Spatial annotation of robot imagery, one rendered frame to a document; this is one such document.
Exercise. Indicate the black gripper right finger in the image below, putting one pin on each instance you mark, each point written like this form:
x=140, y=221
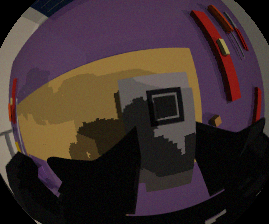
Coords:
x=217, y=151

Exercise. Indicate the purple shallow tray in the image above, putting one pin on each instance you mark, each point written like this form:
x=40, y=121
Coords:
x=43, y=177

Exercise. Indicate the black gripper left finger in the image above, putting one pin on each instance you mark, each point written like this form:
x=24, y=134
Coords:
x=117, y=171

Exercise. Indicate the tan wooden floor panel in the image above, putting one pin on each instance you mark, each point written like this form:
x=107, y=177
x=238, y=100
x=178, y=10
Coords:
x=78, y=115

